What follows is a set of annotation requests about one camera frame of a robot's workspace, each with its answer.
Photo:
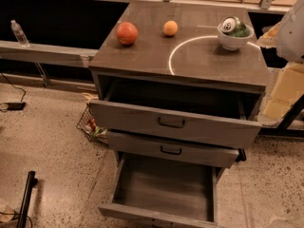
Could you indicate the clear plastic water bottle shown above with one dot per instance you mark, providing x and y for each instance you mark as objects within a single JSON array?
[{"x": 19, "y": 34}]

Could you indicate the red apple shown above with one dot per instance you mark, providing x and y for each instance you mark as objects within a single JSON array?
[{"x": 126, "y": 33}]

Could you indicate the orange fruit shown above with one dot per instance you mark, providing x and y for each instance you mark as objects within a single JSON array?
[{"x": 170, "y": 28}]

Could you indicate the middle grey drawer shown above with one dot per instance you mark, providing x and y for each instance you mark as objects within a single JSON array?
[{"x": 171, "y": 150}]

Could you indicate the grey drawer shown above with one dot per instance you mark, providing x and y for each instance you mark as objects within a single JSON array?
[
  {"x": 163, "y": 193},
  {"x": 180, "y": 112},
  {"x": 171, "y": 150}
]

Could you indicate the green soda can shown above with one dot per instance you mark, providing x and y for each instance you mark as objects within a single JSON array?
[{"x": 233, "y": 26}]

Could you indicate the black table leg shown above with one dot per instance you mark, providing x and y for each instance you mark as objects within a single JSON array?
[{"x": 283, "y": 130}]

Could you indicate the grey wooden drawer cabinet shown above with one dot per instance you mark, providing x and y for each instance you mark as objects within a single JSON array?
[{"x": 192, "y": 57}]

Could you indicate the black metal bar stand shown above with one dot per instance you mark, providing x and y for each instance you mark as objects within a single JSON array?
[{"x": 23, "y": 214}]

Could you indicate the top grey drawer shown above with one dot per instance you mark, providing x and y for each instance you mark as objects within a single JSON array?
[{"x": 180, "y": 112}]

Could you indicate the black power adapter with cable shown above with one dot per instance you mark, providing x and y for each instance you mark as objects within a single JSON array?
[{"x": 13, "y": 106}]

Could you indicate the bottom grey drawer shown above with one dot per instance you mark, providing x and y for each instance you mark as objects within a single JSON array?
[{"x": 163, "y": 193}]

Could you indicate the grey metal shelf rail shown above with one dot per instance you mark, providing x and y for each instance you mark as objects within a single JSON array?
[{"x": 47, "y": 54}]

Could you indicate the wire basket with items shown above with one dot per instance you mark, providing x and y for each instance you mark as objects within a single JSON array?
[{"x": 90, "y": 129}]

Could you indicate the white ceramic bowl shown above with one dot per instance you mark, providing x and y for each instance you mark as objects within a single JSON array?
[{"x": 234, "y": 43}]

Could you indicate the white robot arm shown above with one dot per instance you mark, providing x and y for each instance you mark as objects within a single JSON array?
[{"x": 290, "y": 36}]

